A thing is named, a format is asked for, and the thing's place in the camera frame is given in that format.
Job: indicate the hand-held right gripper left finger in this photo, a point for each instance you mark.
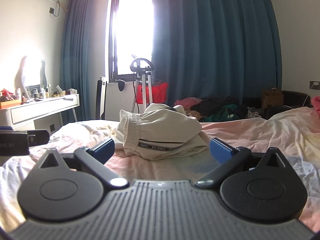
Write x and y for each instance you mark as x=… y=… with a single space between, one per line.
x=103 y=148

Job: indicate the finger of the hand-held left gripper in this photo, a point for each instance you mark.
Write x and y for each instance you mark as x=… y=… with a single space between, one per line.
x=38 y=137

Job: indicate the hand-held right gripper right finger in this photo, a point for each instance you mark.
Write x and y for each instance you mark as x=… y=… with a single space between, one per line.
x=221 y=151

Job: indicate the cream striped pants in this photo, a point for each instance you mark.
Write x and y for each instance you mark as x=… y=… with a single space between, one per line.
x=160 y=130

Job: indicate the pile of dark clothes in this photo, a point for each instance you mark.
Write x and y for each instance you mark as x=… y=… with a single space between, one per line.
x=220 y=110

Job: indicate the white dressing table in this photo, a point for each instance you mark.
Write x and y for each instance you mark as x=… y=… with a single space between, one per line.
x=37 y=112

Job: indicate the wooden tray with red items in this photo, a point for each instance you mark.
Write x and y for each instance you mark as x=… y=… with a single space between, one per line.
x=8 y=100

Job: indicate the tan cloth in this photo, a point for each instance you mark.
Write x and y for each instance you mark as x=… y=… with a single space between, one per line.
x=195 y=115

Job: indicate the white panel heater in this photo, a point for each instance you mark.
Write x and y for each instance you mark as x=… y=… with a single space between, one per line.
x=117 y=105

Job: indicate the group of cosmetic bottles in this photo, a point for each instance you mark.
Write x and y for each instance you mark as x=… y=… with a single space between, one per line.
x=47 y=91

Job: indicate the patterned grey cloth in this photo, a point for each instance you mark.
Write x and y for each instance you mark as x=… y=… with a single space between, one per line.
x=253 y=112

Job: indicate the pink and white bed sheet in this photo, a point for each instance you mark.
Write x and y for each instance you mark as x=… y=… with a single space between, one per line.
x=275 y=135

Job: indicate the pink cloth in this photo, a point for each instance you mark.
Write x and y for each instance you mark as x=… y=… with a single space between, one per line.
x=187 y=101

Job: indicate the vanity mirror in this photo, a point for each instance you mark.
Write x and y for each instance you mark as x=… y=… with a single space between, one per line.
x=30 y=72

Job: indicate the brown paper bag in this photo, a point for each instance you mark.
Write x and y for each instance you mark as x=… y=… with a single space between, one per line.
x=272 y=100

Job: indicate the red garment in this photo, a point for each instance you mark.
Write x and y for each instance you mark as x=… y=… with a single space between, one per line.
x=157 y=93

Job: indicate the black sofa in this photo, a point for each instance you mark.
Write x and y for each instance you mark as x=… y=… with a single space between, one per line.
x=295 y=100

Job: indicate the blue curtain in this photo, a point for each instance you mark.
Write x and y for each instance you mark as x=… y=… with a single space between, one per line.
x=212 y=42
x=82 y=55

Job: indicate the coral pink garment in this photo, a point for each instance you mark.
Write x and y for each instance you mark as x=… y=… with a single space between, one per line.
x=317 y=103

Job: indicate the dark framed window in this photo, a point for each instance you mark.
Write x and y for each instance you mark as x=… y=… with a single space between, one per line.
x=132 y=30

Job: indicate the wall socket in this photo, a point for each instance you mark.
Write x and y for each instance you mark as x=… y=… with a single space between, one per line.
x=315 y=85

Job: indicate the black wall plug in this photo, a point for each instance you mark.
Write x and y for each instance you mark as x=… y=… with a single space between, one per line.
x=52 y=10

